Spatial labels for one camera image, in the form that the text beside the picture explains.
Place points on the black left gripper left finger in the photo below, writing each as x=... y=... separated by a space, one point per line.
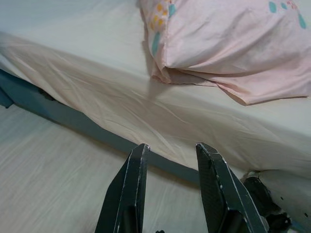
x=126 y=194

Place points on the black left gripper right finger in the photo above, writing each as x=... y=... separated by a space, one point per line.
x=223 y=199

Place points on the pink pillow with coloured dots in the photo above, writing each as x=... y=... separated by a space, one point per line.
x=230 y=43

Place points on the bed with beige sheet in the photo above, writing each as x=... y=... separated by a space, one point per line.
x=97 y=48

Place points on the teal bed frame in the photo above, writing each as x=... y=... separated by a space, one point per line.
x=60 y=114

